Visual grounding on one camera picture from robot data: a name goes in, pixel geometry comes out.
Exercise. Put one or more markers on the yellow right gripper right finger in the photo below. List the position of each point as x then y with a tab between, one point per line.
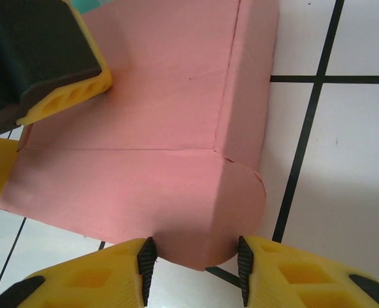
305	282

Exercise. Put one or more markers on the pink paper box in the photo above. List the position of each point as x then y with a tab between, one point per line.
144	96

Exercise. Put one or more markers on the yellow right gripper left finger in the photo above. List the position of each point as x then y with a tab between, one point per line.
96	282

